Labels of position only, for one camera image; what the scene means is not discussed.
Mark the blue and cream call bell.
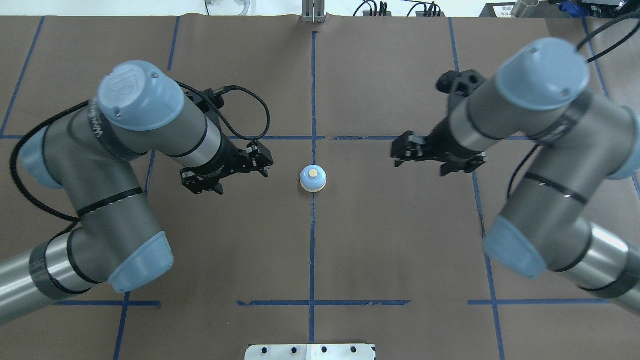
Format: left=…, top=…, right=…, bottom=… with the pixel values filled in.
left=299, top=164, right=328, bottom=193

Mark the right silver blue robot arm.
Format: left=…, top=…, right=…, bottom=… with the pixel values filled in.
left=390, top=38, right=639, bottom=315

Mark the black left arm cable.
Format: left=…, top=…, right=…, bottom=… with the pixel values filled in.
left=9, top=85, right=271, bottom=223

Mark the metal cup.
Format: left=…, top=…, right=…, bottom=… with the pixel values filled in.
left=510, top=0, right=540, bottom=18

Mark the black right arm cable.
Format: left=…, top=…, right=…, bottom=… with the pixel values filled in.
left=506, top=12, right=640, bottom=201

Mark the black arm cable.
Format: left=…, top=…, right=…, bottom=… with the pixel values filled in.
left=506, top=12, right=640, bottom=201
left=9, top=85, right=271, bottom=223

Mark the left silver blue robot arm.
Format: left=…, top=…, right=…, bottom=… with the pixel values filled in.
left=1, top=60, right=274, bottom=324

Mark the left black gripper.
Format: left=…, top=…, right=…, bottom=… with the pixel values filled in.
left=215, top=140, right=275, bottom=180

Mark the aluminium frame post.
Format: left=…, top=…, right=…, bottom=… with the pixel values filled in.
left=301, top=0, right=327, bottom=24

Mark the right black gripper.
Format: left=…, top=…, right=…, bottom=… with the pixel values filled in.
left=391, top=125, right=458, bottom=167

